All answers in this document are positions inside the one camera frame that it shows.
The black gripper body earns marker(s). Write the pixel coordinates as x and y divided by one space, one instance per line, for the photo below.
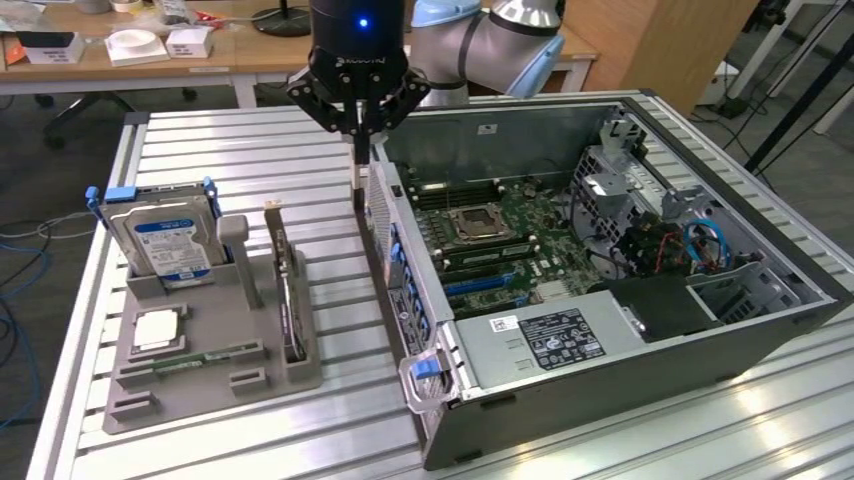
360 45

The graphics card with metal bracket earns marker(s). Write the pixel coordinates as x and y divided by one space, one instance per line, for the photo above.
289 290

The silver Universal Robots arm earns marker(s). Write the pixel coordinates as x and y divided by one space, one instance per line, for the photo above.
480 45

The black round lamp base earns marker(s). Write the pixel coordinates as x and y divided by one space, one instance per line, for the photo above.
283 24

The wooden desk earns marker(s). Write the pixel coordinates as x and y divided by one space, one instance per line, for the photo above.
267 55

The black RAM slot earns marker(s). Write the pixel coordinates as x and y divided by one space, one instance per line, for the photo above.
460 189
460 200

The red packet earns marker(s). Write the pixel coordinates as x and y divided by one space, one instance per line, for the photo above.
209 19

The small white labelled box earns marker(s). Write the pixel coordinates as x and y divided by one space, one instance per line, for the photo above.
188 44

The CPU socket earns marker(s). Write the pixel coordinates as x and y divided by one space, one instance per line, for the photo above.
476 222

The clear plastic bag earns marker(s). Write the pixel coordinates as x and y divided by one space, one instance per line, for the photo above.
175 11

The white box with round dish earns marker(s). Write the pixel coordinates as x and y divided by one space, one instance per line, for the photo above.
136 47

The installed black RAM stick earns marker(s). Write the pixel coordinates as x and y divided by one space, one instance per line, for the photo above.
494 253

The hard disk in blue caddy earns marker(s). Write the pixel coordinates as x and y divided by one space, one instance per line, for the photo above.
173 240

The tape roll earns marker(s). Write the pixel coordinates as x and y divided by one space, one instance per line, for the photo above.
124 6

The silver metal drive cage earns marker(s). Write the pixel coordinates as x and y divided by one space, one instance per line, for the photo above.
614 190

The black office chair base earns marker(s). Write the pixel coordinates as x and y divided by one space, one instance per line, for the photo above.
73 107

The green motherboard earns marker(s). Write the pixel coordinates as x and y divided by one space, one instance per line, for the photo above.
554 250

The blue expansion slot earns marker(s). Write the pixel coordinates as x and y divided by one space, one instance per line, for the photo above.
480 285

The grey cup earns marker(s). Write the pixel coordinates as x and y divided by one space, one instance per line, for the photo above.
92 6

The wooden cabinet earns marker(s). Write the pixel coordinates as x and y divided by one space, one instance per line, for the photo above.
667 50

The white box with black top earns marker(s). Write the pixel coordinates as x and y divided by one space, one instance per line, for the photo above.
49 50

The silver chipset heatsink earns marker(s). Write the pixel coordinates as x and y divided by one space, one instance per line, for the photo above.
550 291

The orange box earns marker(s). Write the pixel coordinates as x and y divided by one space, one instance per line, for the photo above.
13 52

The black power adapter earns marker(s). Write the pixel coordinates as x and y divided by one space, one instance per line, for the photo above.
734 107

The silver CPU chip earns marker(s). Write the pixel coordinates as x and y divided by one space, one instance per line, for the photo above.
156 330

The grey power supply unit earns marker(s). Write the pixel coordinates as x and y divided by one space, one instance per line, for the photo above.
487 350

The green RAM stick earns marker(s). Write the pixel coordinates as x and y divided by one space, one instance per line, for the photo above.
207 357

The blue case latch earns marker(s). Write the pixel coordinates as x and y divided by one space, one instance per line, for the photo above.
427 370

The black slanted stand pole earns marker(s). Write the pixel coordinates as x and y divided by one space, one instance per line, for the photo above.
800 100

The grey plastic parts rack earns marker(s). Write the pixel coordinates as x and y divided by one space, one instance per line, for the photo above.
200 400

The grey metal disk bay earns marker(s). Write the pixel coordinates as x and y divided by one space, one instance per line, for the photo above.
754 295

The open dark grey PC case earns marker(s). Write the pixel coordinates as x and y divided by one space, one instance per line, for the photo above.
600 400

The white desk frame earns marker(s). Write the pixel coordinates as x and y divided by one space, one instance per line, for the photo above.
780 50

